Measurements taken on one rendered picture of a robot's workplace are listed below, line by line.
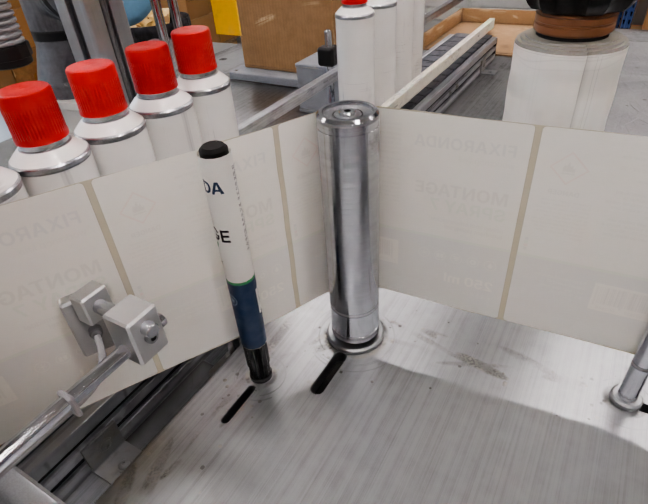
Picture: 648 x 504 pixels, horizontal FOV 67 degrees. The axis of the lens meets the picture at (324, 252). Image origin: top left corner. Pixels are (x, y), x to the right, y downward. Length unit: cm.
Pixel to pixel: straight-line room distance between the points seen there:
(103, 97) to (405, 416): 30
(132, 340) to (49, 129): 16
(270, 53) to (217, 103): 72
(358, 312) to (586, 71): 25
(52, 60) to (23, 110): 58
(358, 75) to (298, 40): 43
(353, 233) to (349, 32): 41
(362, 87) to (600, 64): 35
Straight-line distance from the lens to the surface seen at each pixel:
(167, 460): 36
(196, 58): 46
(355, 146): 29
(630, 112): 102
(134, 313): 26
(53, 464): 41
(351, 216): 31
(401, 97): 79
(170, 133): 43
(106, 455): 44
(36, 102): 36
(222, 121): 47
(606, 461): 37
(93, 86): 39
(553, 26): 45
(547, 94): 45
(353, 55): 70
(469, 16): 162
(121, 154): 40
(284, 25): 114
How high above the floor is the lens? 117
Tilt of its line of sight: 36 degrees down
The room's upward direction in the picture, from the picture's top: 5 degrees counter-clockwise
